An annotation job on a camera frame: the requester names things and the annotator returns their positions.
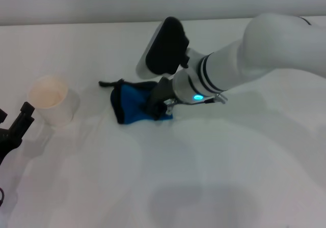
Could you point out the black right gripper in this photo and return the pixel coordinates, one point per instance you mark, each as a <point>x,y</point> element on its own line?
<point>163,90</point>

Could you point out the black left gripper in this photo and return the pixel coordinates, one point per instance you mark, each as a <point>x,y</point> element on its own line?
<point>7,141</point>

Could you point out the blue rag with black trim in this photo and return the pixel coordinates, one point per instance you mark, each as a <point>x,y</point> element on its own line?
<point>130,103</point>

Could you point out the white paper cup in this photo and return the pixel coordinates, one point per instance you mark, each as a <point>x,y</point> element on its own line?
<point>56,106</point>

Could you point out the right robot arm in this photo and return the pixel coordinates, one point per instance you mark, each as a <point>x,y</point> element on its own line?
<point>254,47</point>

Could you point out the small silver metal bracket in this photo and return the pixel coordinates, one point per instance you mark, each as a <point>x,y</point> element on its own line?
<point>170,103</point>

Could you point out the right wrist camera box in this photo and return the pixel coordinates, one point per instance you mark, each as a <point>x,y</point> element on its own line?
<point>165,47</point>

